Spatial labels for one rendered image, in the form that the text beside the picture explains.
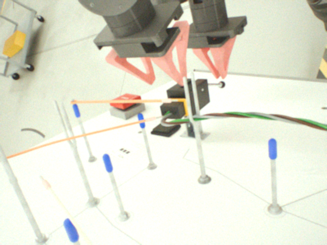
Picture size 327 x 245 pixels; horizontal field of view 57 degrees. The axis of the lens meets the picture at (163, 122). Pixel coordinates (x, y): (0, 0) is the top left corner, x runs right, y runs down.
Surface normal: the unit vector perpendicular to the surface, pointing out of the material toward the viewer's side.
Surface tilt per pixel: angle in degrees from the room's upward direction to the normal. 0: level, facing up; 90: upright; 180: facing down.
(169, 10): 25
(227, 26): 40
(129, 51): 66
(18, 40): 90
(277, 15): 0
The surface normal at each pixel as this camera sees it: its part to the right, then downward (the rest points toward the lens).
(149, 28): -0.41, -0.63
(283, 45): -0.65, -0.27
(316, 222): -0.18, -0.89
